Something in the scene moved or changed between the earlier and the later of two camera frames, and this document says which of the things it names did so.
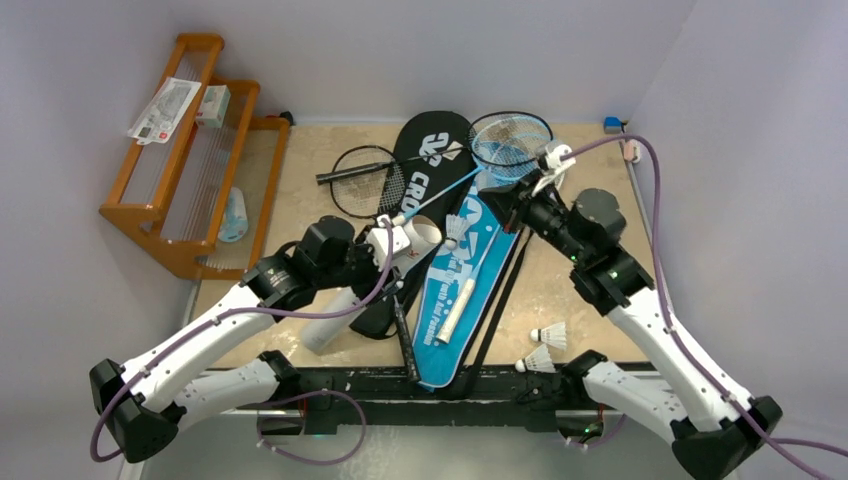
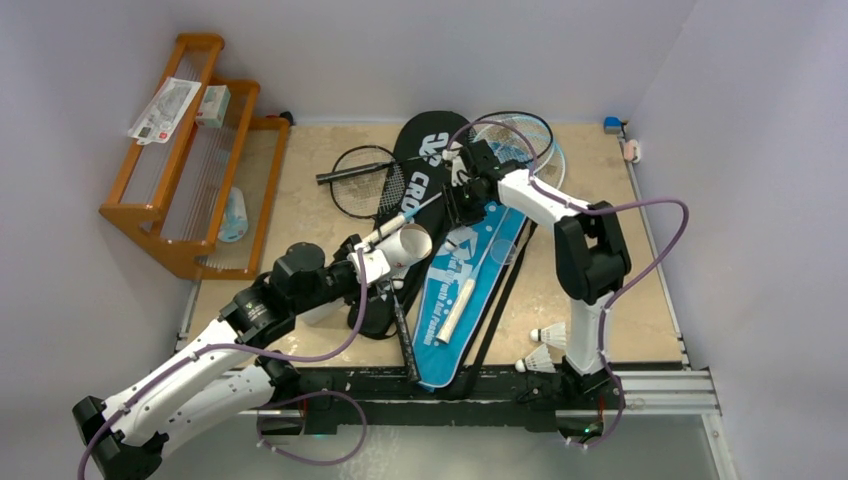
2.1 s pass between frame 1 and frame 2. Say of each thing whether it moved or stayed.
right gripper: moved
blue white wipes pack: stayed
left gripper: stayed
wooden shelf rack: stayed
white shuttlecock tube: moved
